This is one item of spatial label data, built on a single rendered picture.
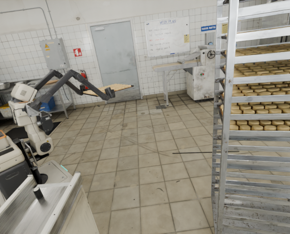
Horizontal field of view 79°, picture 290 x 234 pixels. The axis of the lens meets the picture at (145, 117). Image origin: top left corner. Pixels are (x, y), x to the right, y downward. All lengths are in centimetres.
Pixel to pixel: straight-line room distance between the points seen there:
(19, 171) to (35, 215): 91
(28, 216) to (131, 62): 427
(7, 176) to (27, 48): 407
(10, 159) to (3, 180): 19
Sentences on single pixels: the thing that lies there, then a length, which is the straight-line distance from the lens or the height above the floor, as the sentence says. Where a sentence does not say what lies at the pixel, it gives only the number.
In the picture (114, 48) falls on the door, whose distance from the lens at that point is 494.
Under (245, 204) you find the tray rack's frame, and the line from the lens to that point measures 189.
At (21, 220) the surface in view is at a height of 84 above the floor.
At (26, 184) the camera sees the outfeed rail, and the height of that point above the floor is 90.
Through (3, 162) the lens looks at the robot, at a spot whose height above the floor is 77.
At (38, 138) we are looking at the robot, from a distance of 207.
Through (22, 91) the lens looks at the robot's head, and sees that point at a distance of 196.
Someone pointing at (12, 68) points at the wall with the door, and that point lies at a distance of 586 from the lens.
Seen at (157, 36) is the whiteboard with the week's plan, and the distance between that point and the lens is 491.
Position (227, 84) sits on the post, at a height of 131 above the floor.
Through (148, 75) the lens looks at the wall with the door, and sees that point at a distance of 497.
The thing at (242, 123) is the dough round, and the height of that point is 106.
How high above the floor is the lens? 154
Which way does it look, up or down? 23 degrees down
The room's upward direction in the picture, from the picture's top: 8 degrees counter-clockwise
